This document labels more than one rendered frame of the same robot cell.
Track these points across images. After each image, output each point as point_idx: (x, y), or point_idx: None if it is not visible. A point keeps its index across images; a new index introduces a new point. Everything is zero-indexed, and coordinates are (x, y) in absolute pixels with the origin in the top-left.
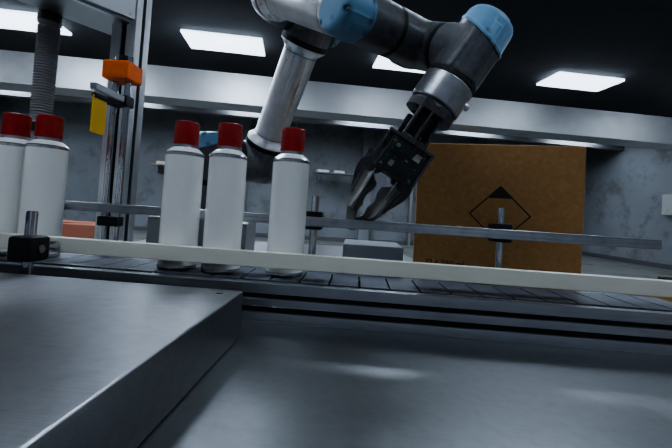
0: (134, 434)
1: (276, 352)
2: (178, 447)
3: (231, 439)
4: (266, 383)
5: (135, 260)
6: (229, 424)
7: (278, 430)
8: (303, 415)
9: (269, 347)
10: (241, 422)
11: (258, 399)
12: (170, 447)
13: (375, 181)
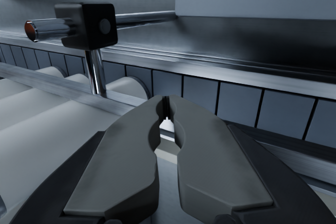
0: (148, 221)
1: (170, 167)
2: (159, 218)
3: (171, 221)
4: (173, 195)
5: (27, 57)
6: (168, 214)
7: (183, 223)
8: (190, 219)
9: (165, 160)
10: (171, 215)
11: (173, 205)
12: (157, 217)
13: (147, 214)
